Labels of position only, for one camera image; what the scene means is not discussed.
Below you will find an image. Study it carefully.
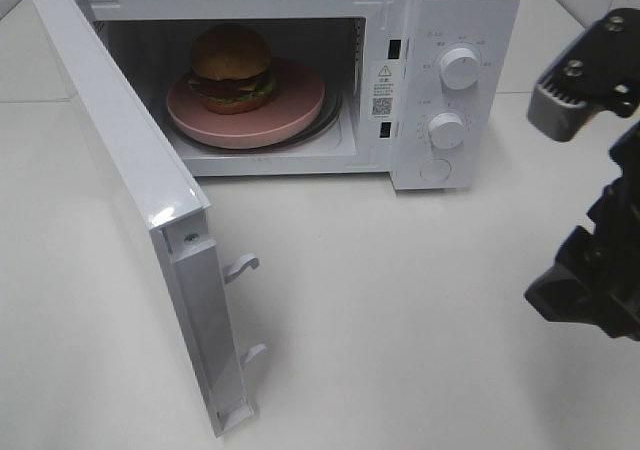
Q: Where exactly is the upper white microwave knob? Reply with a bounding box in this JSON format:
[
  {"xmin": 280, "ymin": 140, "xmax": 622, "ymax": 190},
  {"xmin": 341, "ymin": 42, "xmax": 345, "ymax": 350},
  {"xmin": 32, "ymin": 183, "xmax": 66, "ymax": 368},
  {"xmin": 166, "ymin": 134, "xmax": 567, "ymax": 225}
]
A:
[{"xmin": 439, "ymin": 45, "xmax": 480, "ymax": 90}]

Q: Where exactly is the white microwave knob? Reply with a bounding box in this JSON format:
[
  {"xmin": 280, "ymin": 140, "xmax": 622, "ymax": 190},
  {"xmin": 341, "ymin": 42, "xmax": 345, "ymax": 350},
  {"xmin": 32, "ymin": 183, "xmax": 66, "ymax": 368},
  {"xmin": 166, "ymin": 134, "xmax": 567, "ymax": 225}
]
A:
[
  {"xmin": 439, "ymin": 45, "xmax": 480, "ymax": 90},
  {"xmin": 427, "ymin": 112, "xmax": 466, "ymax": 150}
]

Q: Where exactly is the round white door button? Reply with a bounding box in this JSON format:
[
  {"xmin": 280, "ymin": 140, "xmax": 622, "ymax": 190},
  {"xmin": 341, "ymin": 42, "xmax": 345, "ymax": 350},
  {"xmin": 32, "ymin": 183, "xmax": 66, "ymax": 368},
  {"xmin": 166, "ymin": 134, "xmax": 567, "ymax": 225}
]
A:
[{"xmin": 420, "ymin": 158, "xmax": 452, "ymax": 184}]

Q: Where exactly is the white microwave oven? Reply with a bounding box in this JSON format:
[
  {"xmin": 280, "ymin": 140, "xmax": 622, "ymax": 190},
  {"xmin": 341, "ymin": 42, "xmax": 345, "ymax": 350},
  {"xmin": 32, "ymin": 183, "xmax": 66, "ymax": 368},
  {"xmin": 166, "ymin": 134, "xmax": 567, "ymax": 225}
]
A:
[{"xmin": 79, "ymin": 0, "xmax": 519, "ymax": 190}]

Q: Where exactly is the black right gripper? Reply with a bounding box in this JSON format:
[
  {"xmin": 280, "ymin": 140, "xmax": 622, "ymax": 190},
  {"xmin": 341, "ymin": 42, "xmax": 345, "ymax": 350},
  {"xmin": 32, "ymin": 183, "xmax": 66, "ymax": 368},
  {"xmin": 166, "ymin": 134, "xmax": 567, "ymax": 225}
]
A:
[{"xmin": 524, "ymin": 8, "xmax": 639, "ymax": 340}]

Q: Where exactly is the pink round plate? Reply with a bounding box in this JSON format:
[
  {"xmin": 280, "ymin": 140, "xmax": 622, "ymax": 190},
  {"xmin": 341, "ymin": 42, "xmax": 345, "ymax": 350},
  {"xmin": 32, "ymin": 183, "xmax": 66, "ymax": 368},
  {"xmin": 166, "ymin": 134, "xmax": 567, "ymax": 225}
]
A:
[{"xmin": 166, "ymin": 58, "xmax": 328, "ymax": 150}]

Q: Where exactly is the glass microwave turntable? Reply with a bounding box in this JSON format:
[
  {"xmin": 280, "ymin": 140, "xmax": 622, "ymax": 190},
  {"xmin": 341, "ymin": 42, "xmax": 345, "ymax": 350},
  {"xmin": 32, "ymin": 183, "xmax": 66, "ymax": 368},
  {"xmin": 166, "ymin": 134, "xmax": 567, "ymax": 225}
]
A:
[{"xmin": 166, "ymin": 88, "xmax": 341, "ymax": 151}]

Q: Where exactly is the lower white microwave knob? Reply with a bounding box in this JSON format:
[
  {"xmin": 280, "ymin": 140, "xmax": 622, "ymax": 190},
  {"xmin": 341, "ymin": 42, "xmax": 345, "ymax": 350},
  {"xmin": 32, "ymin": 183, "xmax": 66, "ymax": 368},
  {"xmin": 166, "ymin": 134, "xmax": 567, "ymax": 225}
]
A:
[{"xmin": 427, "ymin": 112, "xmax": 466, "ymax": 150}]

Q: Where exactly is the white microwave door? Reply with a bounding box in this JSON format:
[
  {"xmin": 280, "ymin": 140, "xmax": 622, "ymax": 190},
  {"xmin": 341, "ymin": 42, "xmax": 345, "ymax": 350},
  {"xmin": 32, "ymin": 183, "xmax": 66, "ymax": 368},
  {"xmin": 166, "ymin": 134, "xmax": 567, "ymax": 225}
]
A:
[{"xmin": 34, "ymin": 0, "xmax": 265, "ymax": 436}]

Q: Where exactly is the burger with sesame bun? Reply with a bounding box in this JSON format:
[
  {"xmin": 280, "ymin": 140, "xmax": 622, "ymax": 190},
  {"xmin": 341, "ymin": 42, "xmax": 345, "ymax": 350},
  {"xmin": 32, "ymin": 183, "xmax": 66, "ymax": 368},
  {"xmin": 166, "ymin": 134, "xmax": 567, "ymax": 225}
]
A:
[{"xmin": 187, "ymin": 23, "xmax": 277, "ymax": 115}]

